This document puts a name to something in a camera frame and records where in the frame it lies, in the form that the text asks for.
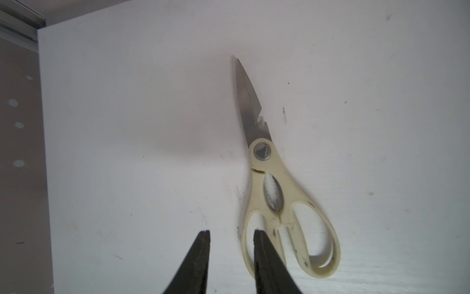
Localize aluminium corner frame post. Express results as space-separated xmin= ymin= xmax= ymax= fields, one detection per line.
xmin=1 ymin=0 xmax=46 ymax=53

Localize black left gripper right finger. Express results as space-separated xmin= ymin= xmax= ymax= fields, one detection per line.
xmin=253 ymin=230 xmax=302 ymax=294

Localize cream kitchen shears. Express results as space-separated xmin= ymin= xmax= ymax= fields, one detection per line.
xmin=233 ymin=58 xmax=341 ymax=278

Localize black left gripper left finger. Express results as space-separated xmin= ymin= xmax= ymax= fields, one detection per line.
xmin=164 ymin=230 xmax=211 ymax=294

